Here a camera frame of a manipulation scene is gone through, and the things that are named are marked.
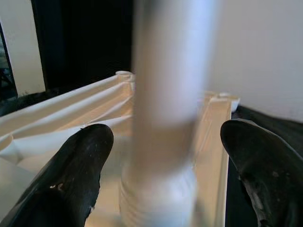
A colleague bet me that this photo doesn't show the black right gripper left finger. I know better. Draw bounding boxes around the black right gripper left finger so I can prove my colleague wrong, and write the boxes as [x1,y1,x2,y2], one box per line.
[0,124,115,227]

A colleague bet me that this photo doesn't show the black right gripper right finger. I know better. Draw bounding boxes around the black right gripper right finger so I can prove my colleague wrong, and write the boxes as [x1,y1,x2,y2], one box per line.
[220,119,303,227]

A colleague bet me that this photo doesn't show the white plastic table top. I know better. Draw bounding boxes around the white plastic table top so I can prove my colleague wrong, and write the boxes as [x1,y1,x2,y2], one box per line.
[0,70,241,227]

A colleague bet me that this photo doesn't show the white plastic table leg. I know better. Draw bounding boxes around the white plastic table leg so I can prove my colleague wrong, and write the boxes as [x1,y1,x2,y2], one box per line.
[119,0,223,227]

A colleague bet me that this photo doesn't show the black plastic table sheet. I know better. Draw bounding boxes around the black plastic table sheet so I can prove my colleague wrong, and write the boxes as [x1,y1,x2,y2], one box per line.
[0,87,303,227]

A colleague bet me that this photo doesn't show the black door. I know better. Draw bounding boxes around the black door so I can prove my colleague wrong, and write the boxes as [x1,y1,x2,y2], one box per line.
[32,0,135,93]

